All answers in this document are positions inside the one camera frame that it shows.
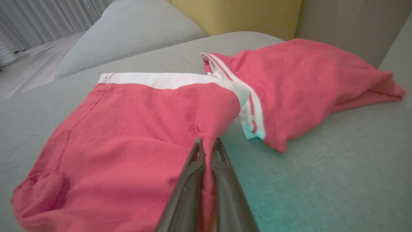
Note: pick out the grey pleated curtain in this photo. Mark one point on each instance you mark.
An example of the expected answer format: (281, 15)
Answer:
(42, 19)

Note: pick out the red jersey with white trim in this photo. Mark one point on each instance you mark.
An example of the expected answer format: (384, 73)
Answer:
(128, 145)

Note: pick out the grey sofa cushion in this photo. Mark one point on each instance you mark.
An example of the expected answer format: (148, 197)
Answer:
(400, 58)
(128, 32)

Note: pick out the taupe sofa backrest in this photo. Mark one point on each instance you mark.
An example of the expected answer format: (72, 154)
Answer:
(354, 22)

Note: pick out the grey fabric sofa seat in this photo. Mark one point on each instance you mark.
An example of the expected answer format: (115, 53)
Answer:
(322, 180)

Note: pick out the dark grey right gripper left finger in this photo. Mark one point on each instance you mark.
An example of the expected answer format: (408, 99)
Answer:
(183, 199)

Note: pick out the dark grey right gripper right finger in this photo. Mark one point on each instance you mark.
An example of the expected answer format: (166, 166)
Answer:
(228, 199)

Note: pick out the yellow upholstered cushion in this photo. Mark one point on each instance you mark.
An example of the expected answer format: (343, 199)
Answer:
(241, 16)

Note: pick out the grey sofa back cushion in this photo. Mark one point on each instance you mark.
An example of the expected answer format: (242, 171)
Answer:
(400, 58)

